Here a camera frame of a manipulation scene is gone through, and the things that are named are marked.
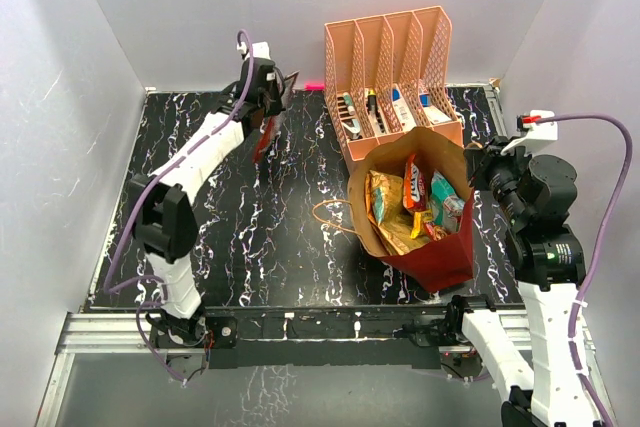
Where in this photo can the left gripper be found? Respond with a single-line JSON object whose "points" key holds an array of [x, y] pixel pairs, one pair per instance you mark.
{"points": [[277, 106]]}

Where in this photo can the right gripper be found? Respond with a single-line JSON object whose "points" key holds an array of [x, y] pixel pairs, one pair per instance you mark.
{"points": [[473, 156]]}

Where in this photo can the red chips bag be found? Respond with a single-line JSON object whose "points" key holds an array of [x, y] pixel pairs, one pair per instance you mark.
{"points": [[271, 131]]}

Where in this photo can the teal snack bag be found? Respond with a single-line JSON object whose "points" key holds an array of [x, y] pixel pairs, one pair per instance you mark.
{"points": [[447, 208]]}

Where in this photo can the Fox's fruits candy bag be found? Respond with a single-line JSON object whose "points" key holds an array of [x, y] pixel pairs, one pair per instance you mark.
{"points": [[415, 197]]}

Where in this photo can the red brown paper bag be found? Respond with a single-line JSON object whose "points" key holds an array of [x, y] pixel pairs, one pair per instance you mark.
{"points": [[439, 264]]}

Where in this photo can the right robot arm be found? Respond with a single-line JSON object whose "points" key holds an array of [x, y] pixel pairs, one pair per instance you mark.
{"points": [[535, 194]]}

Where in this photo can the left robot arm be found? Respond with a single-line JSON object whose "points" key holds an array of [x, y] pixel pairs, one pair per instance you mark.
{"points": [[164, 222]]}

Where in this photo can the yellow M&M's bag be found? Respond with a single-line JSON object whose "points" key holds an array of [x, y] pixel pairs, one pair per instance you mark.
{"points": [[424, 226]]}

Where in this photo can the gold snack bag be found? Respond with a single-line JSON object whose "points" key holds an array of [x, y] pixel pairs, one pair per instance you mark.
{"points": [[392, 222]]}

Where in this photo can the black yellow marker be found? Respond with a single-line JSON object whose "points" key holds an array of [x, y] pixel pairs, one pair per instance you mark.
{"points": [[371, 104]]}

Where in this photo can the white blue box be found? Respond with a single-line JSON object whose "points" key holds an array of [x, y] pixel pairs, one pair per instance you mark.
{"points": [[402, 110]]}

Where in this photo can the peach plastic file organizer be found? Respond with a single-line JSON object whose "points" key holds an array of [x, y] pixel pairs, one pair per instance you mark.
{"points": [[385, 75]]}

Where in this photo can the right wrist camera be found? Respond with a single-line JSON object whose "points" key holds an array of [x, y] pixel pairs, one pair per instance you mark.
{"points": [[536, 131]]}

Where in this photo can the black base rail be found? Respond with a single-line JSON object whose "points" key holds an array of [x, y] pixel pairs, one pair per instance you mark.
{"points": [[378, 335]]}

